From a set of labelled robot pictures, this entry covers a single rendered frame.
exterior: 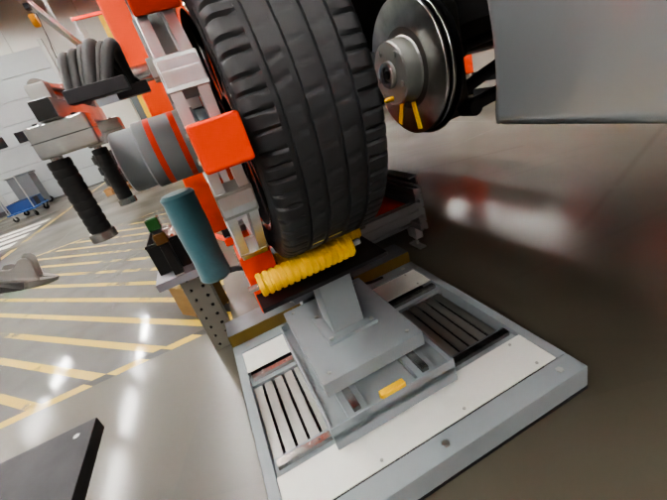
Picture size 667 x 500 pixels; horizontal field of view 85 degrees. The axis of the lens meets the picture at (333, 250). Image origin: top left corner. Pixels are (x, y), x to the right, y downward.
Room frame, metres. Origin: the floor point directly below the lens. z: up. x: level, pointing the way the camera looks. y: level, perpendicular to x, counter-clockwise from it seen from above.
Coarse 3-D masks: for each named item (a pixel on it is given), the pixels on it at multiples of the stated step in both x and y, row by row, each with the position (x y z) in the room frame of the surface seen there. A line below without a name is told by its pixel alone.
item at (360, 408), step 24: (288, 336) 1.05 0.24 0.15; (408, 360) 0.75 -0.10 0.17; (432, 360) 0.74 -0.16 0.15; (312, 384) 0.80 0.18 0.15; (360, 384) 0.74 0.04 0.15; (384, 384) 0.72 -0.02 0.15; (408, 384) 0.67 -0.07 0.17; (432, 384) 0.69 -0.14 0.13; (336, 408) 0.69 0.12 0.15; (360, 408) 0.65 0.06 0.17; (384, 408) 0.65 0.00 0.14; (408, 408) 0.67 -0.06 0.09; (336, 432) 0.62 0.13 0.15; (360, 432) 0.63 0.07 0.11
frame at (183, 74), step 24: (144, 24) 0.69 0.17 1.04; (168, 24) 0.69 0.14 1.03; (192, 48) 0.65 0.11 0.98; (168, 72) 0.62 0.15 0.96; (192, 72) 0.63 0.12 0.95; (168, 96) 1.09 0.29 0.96; (192, 96) 0.65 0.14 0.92; (192, 120) 0.62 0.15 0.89; (240, 168) 0.63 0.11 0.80; (216, 192) 0.62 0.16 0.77; (240, 192) 0.63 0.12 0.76; (240, 216) 0.98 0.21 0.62; (240, 240) 0.70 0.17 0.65; (264, 240) 0.74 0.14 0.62
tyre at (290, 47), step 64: (192, 0) 0.66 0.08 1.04; (256, 0) 0.64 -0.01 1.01; (320, 0) 0.67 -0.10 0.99; (256, 64) 0.60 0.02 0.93; (320, 64) 0.63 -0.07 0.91; (256, 128) 0.58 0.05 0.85; (320, 128) 0.61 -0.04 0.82; (384, 128) 0.65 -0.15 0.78; (320, 192) 0.63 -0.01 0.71; (384, 192) 0.71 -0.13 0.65
